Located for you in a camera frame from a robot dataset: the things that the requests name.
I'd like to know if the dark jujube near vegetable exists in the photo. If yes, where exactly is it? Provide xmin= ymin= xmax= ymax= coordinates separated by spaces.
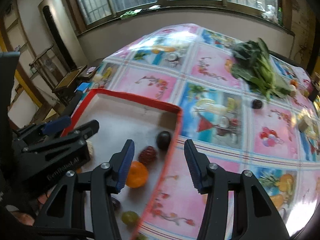
xmin=251 ymin=99 xmax=263 ymax=109

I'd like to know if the colourful fruit print tablecloth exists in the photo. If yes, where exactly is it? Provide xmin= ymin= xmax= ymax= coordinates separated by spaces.
xmin=92 ymin=23 xmax=319 ymax=239

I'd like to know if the dark purple plum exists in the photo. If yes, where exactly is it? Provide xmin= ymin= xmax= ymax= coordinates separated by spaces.
xmin=156 ymin=131 xmax=171 ymax=151

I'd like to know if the green grape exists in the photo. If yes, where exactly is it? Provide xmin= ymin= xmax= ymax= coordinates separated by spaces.
xmin=121 ymin=211 xmax=140 ymax=226

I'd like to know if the white plastic bag on sill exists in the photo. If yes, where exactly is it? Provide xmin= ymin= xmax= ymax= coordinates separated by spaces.
xmin=261 ymin=4 xmax=278 ymax=24

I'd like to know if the green cloth on sill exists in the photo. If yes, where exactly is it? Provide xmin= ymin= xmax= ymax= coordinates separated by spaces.
xmin=120 ymin=9 xmax=142 ymax=20

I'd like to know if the pale cube chunk far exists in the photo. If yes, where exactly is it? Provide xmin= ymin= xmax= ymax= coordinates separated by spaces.
xmin=297 ymin=115 xmax=312 ymax=133

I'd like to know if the pale sugarcane piece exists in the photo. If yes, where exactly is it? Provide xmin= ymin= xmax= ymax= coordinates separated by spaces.
xmin=86 ymin=140 xmax=94 ymax=157

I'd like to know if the blue sponge block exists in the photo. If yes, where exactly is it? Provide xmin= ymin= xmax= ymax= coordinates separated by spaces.
xmin=76 ymin=82 xmax=90 ymax=93

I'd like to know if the green leafy vegetable bunch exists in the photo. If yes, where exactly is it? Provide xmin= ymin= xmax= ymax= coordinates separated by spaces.
xmin=231 ymin=38 xmax=293 ymax=100

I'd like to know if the wrinkled red jujube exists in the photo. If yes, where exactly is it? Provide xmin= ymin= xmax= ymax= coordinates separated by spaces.
xmin=111 ymin=197 xmax=121 ymax=211
xmin=138 ymin=146 xmax=157 ymax=166

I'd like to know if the red rimmed white tray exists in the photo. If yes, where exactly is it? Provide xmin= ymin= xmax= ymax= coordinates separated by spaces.
xmin=60 ymin=88 xmax=183 ymax=240

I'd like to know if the dark wooden chair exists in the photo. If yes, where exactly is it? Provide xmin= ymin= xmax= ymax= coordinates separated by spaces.
xmin=29 ymin=43 xmax=87 ymax=106

